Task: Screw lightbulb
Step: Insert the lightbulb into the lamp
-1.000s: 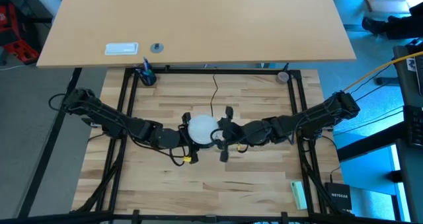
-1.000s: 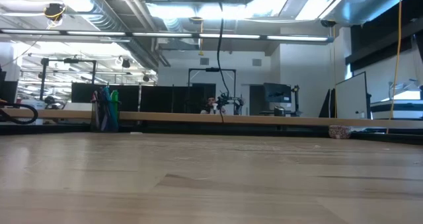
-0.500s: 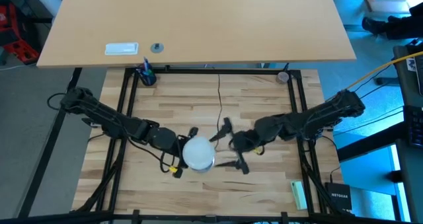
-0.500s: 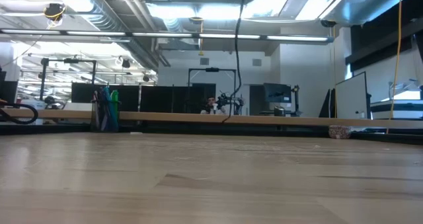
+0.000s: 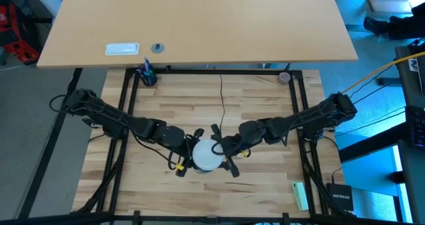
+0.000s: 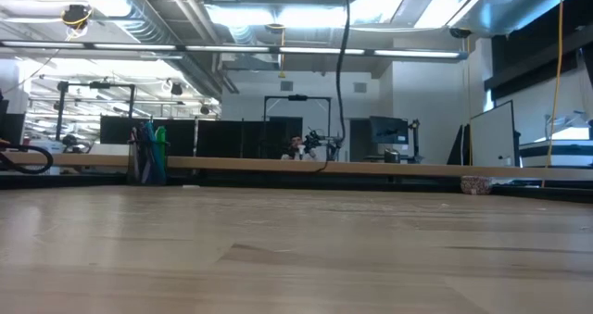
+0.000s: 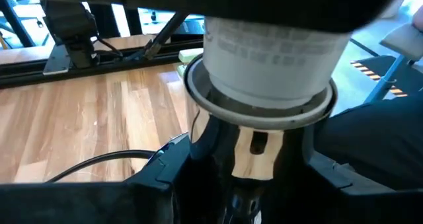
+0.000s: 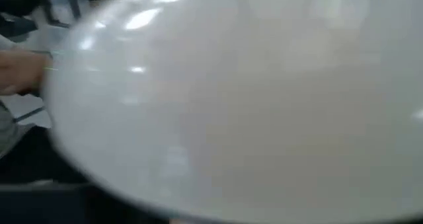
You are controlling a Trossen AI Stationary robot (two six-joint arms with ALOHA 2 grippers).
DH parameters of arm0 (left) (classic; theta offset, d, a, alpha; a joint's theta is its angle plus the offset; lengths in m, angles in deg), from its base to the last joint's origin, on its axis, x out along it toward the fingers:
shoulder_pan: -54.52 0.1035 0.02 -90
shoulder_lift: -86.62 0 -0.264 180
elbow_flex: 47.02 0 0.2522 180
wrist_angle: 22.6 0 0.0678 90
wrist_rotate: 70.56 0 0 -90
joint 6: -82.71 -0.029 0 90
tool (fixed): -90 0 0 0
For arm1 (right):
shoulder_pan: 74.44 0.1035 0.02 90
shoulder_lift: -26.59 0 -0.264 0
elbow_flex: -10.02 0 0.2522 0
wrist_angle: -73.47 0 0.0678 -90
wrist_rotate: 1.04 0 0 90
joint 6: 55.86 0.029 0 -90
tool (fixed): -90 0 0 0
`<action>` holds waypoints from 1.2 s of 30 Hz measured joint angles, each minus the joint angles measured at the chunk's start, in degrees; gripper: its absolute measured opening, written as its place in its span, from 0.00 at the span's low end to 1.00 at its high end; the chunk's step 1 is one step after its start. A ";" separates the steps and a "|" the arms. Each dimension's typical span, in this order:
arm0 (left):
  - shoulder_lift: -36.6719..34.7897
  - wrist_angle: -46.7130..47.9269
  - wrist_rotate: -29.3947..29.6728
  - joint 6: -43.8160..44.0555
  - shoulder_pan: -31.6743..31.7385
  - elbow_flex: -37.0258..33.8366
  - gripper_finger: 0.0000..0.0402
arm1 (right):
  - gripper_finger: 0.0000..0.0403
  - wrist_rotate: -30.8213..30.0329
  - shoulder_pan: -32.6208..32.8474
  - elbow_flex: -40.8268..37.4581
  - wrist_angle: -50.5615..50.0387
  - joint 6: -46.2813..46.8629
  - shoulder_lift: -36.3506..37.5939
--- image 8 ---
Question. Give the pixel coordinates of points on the person's hand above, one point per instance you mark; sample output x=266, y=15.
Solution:
x=20, y=72

